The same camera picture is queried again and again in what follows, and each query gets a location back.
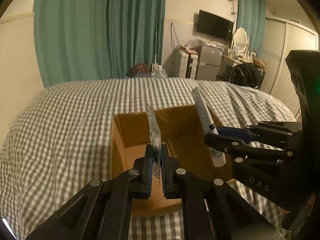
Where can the brown cardboard box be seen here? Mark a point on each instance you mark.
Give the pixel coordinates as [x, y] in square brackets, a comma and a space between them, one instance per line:
[182, 132]

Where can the white cream tube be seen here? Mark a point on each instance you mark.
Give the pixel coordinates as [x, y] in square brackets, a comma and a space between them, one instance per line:
[218, 158]

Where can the smartphone lit screen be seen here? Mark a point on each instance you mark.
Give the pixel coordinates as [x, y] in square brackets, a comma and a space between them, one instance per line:
[6, 231]

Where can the white wardrobe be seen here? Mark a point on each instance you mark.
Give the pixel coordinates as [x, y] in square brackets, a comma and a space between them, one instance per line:
[283, 37]

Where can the grey white checkered bedspread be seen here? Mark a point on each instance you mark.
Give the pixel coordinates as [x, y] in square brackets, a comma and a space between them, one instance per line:
[62, 140]

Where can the blue pill blister pack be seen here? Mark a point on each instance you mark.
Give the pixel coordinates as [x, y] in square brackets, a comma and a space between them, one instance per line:
[155, 139]

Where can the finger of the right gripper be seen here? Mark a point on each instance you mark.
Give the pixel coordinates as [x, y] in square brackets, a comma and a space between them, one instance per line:
[233, 132]
[234, 145]

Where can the black wall television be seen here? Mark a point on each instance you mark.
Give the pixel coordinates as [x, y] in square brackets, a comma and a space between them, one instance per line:
[214, 25]

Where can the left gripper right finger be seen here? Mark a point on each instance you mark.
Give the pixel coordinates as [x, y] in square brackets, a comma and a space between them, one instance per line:
[169, 165]

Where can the white suitcase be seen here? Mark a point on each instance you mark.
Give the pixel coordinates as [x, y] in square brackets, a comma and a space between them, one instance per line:
[185, 65]

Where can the clear water jug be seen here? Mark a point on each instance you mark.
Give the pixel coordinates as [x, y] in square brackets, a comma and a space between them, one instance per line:
[158, 71]

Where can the black backpack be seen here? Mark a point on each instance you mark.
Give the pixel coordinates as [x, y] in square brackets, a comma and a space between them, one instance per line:
[246, 75]

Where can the brown patterned round object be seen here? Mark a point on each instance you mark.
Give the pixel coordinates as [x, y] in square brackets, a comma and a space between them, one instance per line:
[140, 70]

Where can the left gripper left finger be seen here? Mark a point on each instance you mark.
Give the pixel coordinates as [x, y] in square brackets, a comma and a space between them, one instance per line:
[142, 183]

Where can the white oval mirror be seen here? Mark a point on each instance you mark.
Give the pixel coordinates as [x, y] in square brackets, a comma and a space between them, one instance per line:
[240, 40]

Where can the green side curtain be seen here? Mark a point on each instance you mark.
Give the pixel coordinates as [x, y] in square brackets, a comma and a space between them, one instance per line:
[252, 18]

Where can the grey mini fridge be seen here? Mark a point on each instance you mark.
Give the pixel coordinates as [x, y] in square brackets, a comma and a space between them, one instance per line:
[208, 63]

